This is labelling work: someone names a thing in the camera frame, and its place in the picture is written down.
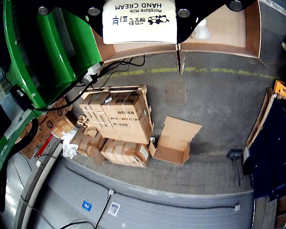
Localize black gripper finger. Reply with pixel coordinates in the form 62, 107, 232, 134
35, 0, 105, 38
175, 0, 256, 44

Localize cow print hand cream box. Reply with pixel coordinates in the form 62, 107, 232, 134
102, 0, 177, 45

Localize stack of printed cardboard boxes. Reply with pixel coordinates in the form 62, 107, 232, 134
80, 84, 155, 145

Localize flattened printed cardboard boxes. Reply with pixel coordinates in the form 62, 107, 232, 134
19, 96, 77, 159

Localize leaning cardboard sheet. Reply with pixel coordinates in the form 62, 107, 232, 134
246, 87, 277, 147

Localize pile of small cardboard boxes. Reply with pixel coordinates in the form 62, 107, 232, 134
70, 126, 108, 165

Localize small open cardboard box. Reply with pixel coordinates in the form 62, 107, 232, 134
149, 115, 203, 166

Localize cardboard box with white label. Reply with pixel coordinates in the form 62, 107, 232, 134
100, 138, 150, 168

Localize clear bottle with teal cap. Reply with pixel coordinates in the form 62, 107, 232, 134
191, 18, 212, 40

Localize green metal shelf unit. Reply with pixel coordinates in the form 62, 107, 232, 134
0, 0, 104, 198

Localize orange lettered sign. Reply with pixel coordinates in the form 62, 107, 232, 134
273, 80, 286, 104

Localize white plastic bag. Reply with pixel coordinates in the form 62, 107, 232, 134
61, 130, 80, 159

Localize black floodlight on stand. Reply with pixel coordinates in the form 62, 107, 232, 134
226, 149, 244, 187

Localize dark blue machine cover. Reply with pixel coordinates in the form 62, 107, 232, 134
243, 95, 286, 198

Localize blue floor label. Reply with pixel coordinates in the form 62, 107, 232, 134
82, 199, 93, 212

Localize white floor label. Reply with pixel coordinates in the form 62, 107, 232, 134
107, 201, 121, 217

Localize tangled black floor cables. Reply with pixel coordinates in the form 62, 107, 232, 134
95, 54, 146, 82

